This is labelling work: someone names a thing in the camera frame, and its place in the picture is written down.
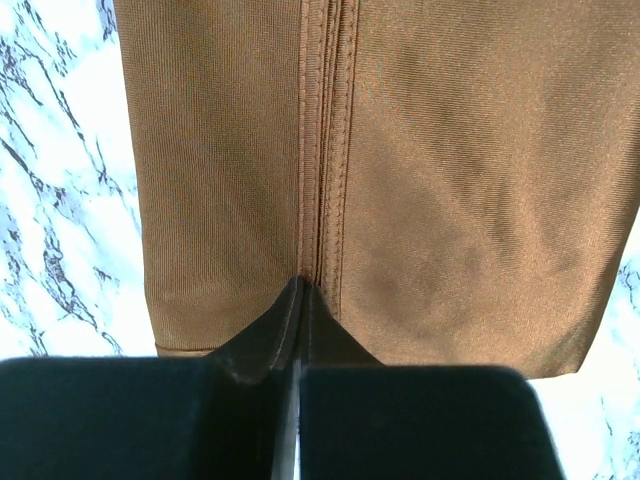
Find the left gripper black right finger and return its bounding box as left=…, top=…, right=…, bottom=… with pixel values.
left=299, top=288, right=562, bottom=480

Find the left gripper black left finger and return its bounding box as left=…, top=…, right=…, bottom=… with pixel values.
left=1, top=278, right=304, bottom=479

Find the orange-brown cloth napkin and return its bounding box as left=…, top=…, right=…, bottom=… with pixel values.
left=115, top=1, right=639, bottom=379

